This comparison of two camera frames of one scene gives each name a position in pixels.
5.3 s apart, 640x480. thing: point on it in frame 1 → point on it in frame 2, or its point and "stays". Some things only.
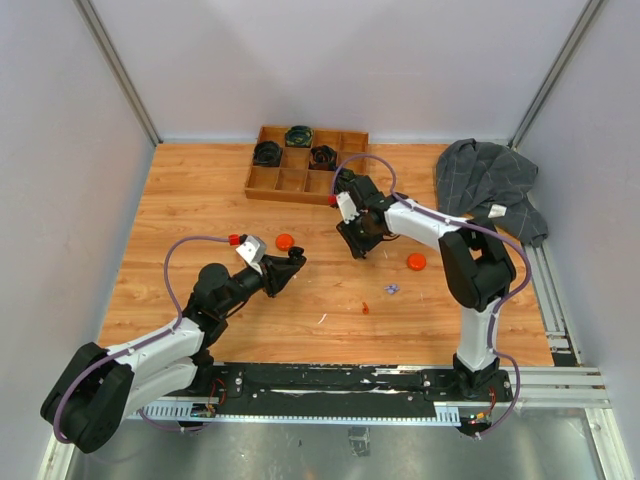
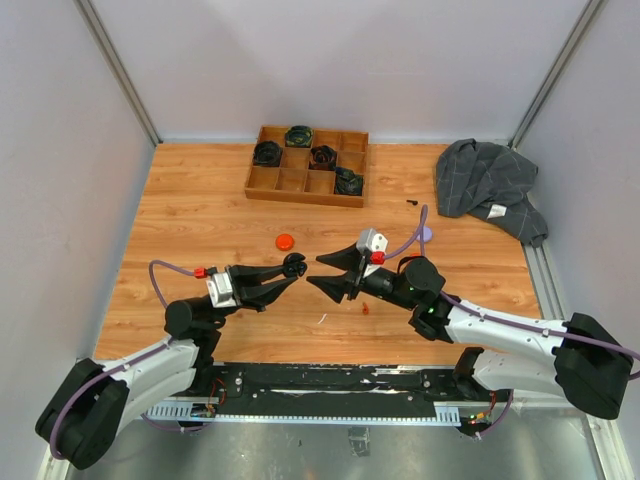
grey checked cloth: [489, 182] stays
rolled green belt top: [299, 136] stays
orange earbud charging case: [284, 242] stays
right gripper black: [358, 248] → [350, 282]
